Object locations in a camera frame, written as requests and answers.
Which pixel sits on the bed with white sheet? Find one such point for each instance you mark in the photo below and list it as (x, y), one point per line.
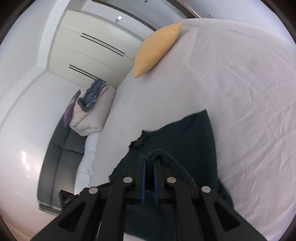
(231, 92)

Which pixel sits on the yellow pillow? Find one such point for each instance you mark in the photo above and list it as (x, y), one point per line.
(155, 48)

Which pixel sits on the white pillow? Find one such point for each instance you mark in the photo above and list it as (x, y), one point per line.
(87, 157)

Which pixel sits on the folded beige duvet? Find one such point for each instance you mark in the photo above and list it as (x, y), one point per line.
(92, 115)

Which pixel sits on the grey padded headboard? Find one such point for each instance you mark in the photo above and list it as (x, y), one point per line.
(60, 157)

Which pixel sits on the dark green sweater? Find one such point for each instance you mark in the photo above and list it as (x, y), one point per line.
(189, 143)

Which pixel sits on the purple pillow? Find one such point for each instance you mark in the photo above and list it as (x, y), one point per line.
(70, 111)

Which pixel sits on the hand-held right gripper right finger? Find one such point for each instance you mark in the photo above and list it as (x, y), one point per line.
(155, 185)

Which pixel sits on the grey-blue crumpled cloth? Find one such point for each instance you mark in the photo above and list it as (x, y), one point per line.
(92, 95)

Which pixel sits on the cream wardrobe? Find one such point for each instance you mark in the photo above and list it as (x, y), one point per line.
(92, 53)

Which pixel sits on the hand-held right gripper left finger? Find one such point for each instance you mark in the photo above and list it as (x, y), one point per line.
(143, 185)

